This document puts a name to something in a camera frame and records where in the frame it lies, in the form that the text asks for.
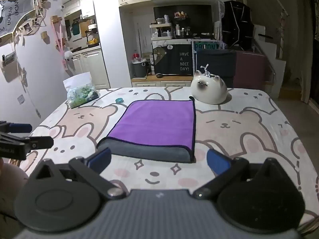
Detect dark blue chair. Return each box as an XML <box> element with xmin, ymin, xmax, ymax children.
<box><xmin>196</xmin><ymin>49</ymin><xmax>237</xmax><ymax>88</ymax></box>

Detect maroon chair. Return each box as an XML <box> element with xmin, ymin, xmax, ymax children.
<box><xmin>233</xmin><ymin>50</ymin><xmax>266</xmax><ymax>90</ymax></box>

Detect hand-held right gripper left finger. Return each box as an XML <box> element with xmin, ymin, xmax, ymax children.
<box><xmin>29</xmin><ymin>147</ymin><xmax>126</xmax><ymax>201</ymax></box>

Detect pink hanging ribbons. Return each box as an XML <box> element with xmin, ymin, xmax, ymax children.
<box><xmin>52</xmin><ymin>21</ymin><xmax>67</xmax><ymax>58</ymax></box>

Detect white plush toy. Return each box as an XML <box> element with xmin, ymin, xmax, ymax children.
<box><xmin>63</xmin><ymin>50</ymin><xmax>76</xmax><ymax>72</ymax></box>

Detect white kitchen base cabinet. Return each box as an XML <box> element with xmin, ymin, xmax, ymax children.
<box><xmin>71</xmin><ymin>48</ymin><xmax>110</xmax><ymax>89</ymax></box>

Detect grey trash bin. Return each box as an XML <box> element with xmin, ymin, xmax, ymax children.
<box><xmin>132</xmin><ymin>60</ymin><xmax>149</xmax><ymax>78</ymax></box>

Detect purple and grey towel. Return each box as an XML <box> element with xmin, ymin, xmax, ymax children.
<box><xmin>97</xmin><ymin>100</ymin><xmax>196</xmax><ymax>164</ymax></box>

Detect person's left forearm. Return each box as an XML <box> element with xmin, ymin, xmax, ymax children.
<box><xmin>0</xmin><ymin>159</ymin><xmax>30</xmax><ymax>229</ymax></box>

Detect white rack with bottles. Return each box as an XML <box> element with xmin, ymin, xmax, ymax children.
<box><xmin>150</xmin><ymin>22</ymin><xmax>175</xmax><ymax>40</ymax></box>

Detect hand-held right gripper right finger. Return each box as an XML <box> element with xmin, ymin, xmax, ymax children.
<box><xmin>193</xmin><ymin>149</ymin><xmax>291</xmax><ymax>200</ymax></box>

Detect low wooden top cabinet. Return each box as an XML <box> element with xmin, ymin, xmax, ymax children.
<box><xmin>131</xmin><ymin>74</ymin><xmax>195</xmax><ymax>88</ymax></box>

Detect white cat shaped ornament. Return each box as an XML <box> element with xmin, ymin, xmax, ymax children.
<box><xmin>191</xmin><ymin>70</ymin><xmax>228</xmax><ymax>104</ymax></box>

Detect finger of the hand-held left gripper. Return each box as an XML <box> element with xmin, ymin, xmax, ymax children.
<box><xmin>0</xmin><ymin>121</ymin><xmax>33</xmax><ymax>133</ymax></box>
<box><xmin>0</xmin><ymin>133</ymin><xmax>54</xmax><ymax>150</ymax></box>

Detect white staircase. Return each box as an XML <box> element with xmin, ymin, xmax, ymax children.
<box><xmin>254</xmin><ymin>25</ymin><xmax>287</xmax><ymax>98</ymax></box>

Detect black cabinet with white lettering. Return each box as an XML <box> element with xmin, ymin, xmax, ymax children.
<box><xmin>152</xmin><ymin>41</ymin><xmax>195</xmax><ymax>76</ymax></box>

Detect plastic bag of green pieces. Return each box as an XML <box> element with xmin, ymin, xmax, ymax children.
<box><xmin>63</xmin><ymin>72</ymin><xmax>100</xmax><ymax>109</ymax></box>

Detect white sign with green letters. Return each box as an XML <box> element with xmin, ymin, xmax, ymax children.
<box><xmin>191</xmin><ymin>39</ymin><xmax>223</xmax><ymax>55</ymax></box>

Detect bear printed tablecloth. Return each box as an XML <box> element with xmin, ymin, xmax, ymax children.
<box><xmin>19</xmin><ymin>87</ymin><xmax>319</xmax><ymax>231</ymax></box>

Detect wall poster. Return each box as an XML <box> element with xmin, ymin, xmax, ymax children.
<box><xmin>0</xmin><ymin>0</ymin><xmax>38</xmax><ymax>40</ymax></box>

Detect small silver figurine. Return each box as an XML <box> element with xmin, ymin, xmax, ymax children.
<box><xmin>200</xmin><ymin>64</ymin><xmax>218</xmax><ymax>77</ymax></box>

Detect black jacket with white trim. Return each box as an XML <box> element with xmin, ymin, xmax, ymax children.
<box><xmin>221</xmin><ymin>0</ymin><xmax>255</xmax><ymax>51</ymax></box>

